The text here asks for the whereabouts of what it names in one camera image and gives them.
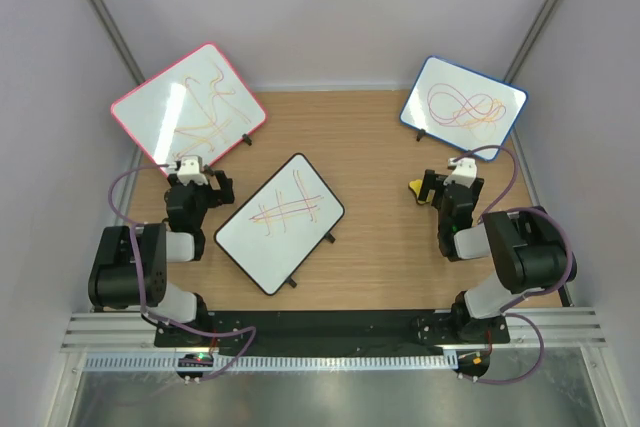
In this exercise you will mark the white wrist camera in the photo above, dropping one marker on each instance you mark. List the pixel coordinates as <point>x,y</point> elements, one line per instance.
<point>463,172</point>
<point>186,171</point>

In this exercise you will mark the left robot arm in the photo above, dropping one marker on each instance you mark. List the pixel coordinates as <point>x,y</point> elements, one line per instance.
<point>131,263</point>

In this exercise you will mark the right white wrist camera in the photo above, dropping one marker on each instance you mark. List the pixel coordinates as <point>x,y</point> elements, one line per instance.
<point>463,172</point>

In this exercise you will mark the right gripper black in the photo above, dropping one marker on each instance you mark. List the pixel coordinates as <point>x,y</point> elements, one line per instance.
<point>433,181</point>

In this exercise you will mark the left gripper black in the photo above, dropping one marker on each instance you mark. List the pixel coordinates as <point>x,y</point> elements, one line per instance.
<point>216,197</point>

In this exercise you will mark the pink framed whiteboard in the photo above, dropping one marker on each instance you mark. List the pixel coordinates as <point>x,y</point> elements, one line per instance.
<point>199,106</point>

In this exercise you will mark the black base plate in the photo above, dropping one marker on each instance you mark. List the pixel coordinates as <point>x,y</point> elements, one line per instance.
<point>298,333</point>

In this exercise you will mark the yellow black whiteboard eraser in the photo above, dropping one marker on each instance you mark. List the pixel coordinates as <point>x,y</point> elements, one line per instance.
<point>420,191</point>

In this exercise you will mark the blue framed whiteboard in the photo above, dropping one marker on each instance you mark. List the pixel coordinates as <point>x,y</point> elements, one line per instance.
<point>462,108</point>

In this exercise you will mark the black framed whiteboard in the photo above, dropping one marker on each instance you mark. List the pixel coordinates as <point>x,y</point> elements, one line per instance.
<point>275,230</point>

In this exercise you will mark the slotted cable duct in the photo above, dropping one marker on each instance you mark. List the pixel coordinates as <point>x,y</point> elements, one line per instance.
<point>183,362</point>

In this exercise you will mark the aluminium frame rail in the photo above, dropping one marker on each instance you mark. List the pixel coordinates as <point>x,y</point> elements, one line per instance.
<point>560,327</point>

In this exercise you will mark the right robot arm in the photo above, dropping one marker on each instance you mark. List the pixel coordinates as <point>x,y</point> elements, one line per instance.
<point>527,248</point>

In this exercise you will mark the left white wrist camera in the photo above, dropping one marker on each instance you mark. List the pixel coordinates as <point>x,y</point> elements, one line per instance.
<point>186,171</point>

